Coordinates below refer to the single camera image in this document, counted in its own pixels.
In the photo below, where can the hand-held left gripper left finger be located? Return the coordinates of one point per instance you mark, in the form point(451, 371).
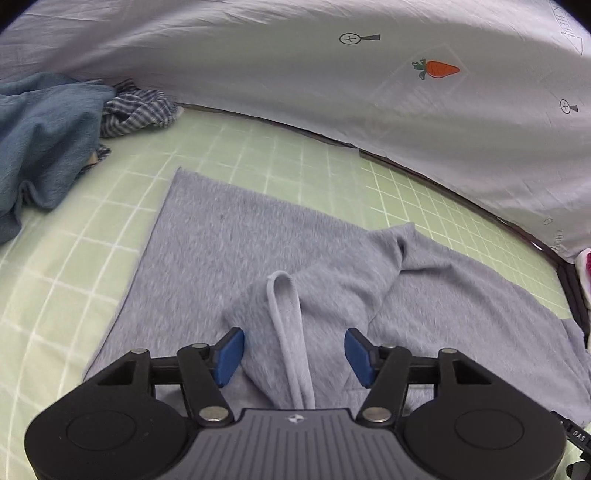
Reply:
point(228, 357)

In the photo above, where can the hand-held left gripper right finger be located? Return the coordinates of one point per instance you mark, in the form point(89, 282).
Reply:
point(360, 357)

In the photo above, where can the grey sweatshirt garment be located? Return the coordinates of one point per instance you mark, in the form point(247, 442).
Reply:
point(221, 240)

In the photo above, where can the black folded garment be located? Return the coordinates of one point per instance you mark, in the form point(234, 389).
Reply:
point(572, 295)

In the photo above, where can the red checked folded cloth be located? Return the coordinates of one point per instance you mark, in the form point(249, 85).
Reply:
point(585, 265)

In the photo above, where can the green grid mat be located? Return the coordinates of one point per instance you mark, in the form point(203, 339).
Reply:
point(277, 161)

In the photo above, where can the beige cloth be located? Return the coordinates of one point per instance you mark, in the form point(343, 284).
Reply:
point(92, 159)

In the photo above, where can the blue plaid shirt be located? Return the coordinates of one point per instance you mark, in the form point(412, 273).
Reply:
point(138, 110)

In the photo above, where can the teal blue garment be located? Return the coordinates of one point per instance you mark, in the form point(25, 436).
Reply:
point(41, 134)

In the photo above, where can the carrot printed grey sheet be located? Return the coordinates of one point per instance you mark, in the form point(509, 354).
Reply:
point(277, 55)

